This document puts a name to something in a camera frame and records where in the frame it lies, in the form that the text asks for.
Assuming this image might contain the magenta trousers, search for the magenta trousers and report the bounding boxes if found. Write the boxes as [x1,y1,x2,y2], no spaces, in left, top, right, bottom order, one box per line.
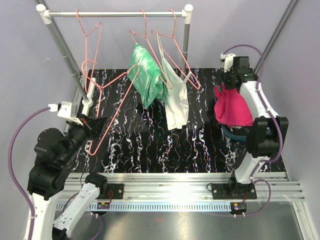
[213,83,255,128]

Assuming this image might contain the black white tie-dye trousers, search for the black white tie-dye trousers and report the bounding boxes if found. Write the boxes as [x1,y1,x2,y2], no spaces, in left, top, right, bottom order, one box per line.
[229,126,251,136]

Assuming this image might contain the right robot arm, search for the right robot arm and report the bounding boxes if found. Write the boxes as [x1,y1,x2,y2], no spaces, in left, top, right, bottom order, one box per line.
[212,53,289,200]

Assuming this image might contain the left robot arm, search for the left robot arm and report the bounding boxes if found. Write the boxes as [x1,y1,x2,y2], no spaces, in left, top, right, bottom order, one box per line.
[27,114,109,240]

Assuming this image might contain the green white tie-dye trousers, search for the green white tie-dye trousers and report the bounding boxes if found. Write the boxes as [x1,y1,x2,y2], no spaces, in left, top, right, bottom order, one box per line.
[127,43,169,107]

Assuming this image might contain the black marble pattern mat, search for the black marble pattern mat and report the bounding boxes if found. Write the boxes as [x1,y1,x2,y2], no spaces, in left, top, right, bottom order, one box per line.
[71,68,246,173]

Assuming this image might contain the blue plastic basket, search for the blue plastic basket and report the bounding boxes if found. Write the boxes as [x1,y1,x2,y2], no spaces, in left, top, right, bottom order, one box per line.
[213,84,251,143]

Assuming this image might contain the white camisole top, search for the white camisole top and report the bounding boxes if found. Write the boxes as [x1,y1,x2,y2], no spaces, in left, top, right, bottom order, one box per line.
[157,34,191,131]

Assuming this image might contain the silver clothes rack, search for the silver clothes rack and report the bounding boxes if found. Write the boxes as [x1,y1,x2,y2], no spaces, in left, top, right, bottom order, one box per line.
[36,0,182,116]

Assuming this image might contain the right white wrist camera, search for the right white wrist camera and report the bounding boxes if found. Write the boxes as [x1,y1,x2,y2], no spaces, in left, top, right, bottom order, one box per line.
[219,53,237,73]

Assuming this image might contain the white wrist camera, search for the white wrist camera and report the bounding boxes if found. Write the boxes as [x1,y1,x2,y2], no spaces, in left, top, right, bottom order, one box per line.
[219,53,237,73]
[48,101,84,126]

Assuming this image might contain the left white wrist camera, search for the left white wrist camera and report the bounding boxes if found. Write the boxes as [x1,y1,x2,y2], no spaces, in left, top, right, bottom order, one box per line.
[48,101,84,126]

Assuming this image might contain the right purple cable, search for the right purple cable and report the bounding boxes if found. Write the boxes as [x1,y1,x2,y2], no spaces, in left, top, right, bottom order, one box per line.
[222,44,285,218]

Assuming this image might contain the purple cable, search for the purple cable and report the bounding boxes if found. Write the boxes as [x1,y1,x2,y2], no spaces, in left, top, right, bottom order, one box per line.
[8,106,105,240]
[222,44,285,218]

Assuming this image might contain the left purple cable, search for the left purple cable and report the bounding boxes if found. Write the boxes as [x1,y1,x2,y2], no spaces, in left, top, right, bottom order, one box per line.
[8,106,105,240]

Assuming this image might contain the aluminium mounting rail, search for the aluminium mounting rail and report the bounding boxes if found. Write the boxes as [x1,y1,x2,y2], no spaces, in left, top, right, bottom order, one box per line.
[56,172,306,213]

